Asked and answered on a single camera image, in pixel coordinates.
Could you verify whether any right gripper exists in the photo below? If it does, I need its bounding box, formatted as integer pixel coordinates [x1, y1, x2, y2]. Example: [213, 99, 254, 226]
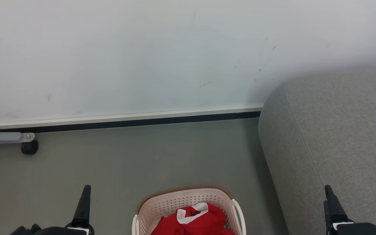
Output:
[323, 185, 376, 235]

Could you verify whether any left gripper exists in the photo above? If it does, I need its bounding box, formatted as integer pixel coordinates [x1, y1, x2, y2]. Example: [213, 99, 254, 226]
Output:
[10, 185, 95, 235]

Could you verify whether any red garment with white collar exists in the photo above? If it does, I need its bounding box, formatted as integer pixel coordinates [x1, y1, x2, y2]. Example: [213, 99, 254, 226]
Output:
[150, 202, 236, 235]

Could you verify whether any grey fabric sofa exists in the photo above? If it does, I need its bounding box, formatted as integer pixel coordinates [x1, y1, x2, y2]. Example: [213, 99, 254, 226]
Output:
[258, 67, 376, 235]

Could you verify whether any white perforated plastic laundry basket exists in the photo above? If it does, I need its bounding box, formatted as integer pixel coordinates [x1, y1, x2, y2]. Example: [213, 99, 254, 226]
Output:
[132, 185, 246, 235]

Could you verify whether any black caster wheel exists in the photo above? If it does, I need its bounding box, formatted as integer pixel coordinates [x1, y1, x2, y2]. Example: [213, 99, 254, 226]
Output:
[21, 140, 39, 155]

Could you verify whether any grey metal stand leg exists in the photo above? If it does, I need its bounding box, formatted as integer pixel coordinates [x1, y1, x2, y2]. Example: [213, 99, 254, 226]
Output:
[0, 126, 35, 146]

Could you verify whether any wall baseboard strip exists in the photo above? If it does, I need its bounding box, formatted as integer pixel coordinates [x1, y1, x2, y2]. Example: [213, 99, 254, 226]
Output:
[0, 105, 263, 133]

